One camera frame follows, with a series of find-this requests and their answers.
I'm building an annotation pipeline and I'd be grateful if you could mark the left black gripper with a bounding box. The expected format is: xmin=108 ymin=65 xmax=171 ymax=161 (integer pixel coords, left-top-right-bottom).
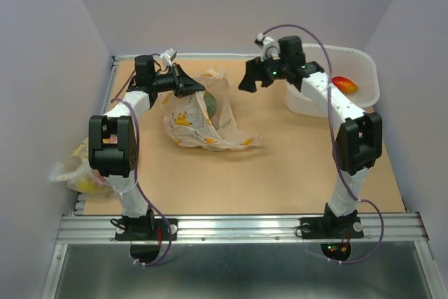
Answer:
xmin=151 ymin=63 xmax=205 ymax=98

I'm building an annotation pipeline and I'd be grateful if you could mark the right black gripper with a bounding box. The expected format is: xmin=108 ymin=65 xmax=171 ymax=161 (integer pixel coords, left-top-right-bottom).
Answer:
xmin=238 ymin=50 xmax=290 ymax=92

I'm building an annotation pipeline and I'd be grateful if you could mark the green fake melon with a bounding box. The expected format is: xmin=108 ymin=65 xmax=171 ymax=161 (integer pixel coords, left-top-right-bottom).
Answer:
xmin=204 ymin=91 xmax=218 ymax=118

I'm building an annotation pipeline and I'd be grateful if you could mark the translucent banana-print plastic bag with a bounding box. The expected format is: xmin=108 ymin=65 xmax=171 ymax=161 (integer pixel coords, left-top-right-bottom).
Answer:
xmin=160 ymin=69 xmax=262 ymax=151

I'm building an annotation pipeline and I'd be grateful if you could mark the red-yellow fake mango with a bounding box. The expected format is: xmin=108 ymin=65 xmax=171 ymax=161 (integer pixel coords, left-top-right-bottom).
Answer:
xmin=331 ymin=76 xmax=358 ymax=95

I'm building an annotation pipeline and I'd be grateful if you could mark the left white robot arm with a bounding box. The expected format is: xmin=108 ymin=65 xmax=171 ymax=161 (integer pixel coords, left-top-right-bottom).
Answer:
xmin=88 ymin=50 xmax=205 ymax=240

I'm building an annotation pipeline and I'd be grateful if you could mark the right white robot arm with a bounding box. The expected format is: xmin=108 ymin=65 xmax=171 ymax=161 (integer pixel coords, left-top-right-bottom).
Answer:
xmin=239 ymin=34 xmax=382 ymax=239

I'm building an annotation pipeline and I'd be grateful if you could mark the filled plastic bag at left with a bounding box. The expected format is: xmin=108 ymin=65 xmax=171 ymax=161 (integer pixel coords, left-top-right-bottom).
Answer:
xmin=49 ymin=138 xmax=116 ymax=200

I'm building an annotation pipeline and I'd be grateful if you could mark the white plastic bin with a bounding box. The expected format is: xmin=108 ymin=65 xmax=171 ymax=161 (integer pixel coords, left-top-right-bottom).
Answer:
xmin=286 ymin=45 xmax=380 ymax=118

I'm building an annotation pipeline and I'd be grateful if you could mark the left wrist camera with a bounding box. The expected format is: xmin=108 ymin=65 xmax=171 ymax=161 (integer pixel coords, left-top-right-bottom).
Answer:
xmin=160 ymin=48 xmax=177 ymax=67

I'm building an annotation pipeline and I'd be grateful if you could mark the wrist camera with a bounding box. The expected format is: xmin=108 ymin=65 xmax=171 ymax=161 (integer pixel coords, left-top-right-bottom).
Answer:
xmin=160 ymin=48 xmax=177 ymax=67
xmin=254 ymin=33 xmax=280 ymax=62

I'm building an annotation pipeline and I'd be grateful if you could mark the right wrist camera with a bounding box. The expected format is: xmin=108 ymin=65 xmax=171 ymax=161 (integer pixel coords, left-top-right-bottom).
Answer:
xmin=254 ymin=33 xmax=280 ymax=62

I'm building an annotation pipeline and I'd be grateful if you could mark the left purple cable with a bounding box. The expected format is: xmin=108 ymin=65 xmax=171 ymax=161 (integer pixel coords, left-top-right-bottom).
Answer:
xmin=110 ymin=54 xmax=174 ymax=267

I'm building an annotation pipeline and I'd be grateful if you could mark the purple cable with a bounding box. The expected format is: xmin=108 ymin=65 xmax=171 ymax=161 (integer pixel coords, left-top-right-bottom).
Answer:
xmin=260 ymin=24 xmax=385 ymax=265
xmin=110 ymin=54 xmax=174 ymax=267

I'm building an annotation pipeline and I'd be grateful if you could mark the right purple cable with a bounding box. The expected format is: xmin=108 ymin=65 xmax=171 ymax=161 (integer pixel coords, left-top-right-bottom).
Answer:
xmin=260 ymin=24 xmax=385 ymax=265

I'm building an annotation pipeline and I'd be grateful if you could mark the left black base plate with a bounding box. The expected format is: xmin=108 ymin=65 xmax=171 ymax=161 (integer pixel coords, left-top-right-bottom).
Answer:
xmin=110 ymin=218 xmax=179 ymax=267

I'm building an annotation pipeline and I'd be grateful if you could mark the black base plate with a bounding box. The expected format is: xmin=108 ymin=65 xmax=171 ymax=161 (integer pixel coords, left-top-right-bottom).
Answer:
xmin=110 ymin=218 xmax=179 ymax=267
xmin=295 ymin=216 xmax=364 ymax=263

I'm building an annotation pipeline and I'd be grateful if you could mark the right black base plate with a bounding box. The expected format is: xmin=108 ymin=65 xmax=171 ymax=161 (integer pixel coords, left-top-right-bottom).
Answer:
xmin=295 ymin=216 xmax=364 ymax=263

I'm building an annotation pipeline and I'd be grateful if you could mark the aluminium rail frame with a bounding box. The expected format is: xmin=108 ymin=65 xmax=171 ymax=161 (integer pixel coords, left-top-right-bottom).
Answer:
xmin=43 ymin=55 xmax=445 ymax=298

